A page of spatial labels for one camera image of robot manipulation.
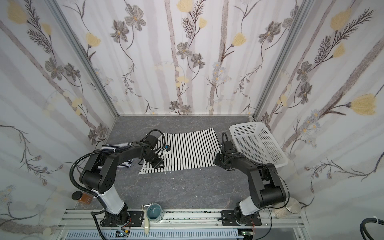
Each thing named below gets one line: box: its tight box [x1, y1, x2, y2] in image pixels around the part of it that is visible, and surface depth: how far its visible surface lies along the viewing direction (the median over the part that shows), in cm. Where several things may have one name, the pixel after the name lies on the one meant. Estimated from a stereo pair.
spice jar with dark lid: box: [71, 190, 94, 205], surface depth 75 cm
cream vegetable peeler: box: [141, 204, 152, 235], surface depth 73 cm
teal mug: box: [146, 203, 164, 223], surface depth 75 cm
